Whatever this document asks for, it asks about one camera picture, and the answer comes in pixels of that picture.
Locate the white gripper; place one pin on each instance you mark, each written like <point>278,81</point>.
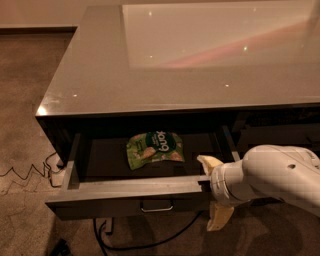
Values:
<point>220,185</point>

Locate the drawer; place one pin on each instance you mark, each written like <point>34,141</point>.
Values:
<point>286,128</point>
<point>98,182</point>

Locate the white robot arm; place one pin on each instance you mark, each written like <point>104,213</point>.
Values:
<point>287,173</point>

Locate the dark cabinet with glossy top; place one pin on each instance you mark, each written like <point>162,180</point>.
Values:
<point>134,67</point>

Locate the green snack bag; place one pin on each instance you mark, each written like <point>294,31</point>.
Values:
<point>154,147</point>

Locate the black object on floor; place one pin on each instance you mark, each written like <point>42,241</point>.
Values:
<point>61,249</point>

